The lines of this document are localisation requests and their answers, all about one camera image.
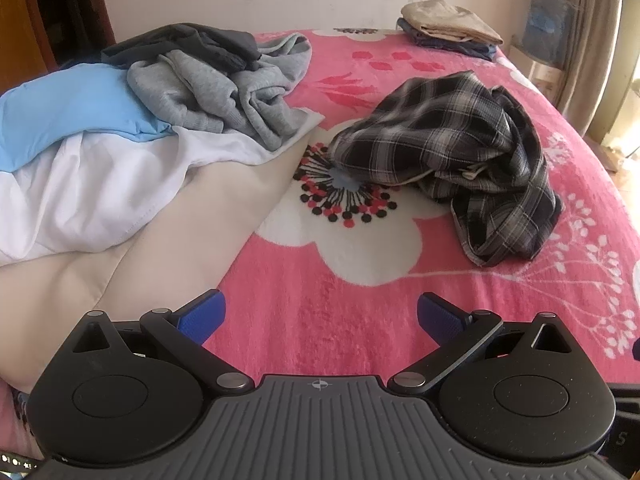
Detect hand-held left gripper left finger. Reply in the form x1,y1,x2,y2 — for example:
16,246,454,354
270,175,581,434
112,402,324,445
71,288,255,395

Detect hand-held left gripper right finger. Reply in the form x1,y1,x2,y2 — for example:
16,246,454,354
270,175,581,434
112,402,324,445
389,291,576,396

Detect black white plaid shirt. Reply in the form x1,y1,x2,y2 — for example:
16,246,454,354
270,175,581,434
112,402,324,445
327,71,564,267

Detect cream cloth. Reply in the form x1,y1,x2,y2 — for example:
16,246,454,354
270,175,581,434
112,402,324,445
0,125,332,397

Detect pink floral blanket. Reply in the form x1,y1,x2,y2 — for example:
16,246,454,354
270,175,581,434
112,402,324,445
204,27,640,378

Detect white garment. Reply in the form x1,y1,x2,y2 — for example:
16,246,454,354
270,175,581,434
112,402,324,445
0,110,326,267

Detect pink printed quilt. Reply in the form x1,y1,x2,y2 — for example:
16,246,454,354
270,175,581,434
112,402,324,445
0,384,41,456

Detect grey sweatshirt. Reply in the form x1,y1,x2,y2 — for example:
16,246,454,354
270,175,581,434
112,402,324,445
126,32,326,152

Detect light blue garment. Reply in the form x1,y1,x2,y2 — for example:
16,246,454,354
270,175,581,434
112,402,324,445
0,62,179,173

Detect white water dispenser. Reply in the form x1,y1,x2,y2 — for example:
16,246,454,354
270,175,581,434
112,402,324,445
510,42,567,107

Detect folded blue jeans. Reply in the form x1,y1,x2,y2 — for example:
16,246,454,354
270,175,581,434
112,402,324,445
396,17,499,63

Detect dark grey garment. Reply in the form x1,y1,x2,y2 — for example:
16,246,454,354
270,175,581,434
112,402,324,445
101,22,262,72

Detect folded beige garment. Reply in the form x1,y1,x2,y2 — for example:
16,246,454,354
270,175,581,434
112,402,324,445
400,0,504,45

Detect beige curtain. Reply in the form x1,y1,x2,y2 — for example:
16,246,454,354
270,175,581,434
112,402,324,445
555,0,627,136

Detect blue water bottle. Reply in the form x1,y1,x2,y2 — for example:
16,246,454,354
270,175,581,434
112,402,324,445
522,0,584,54

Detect brown wooden wardrobe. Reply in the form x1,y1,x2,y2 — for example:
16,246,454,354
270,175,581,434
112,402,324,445
0,0,117,97

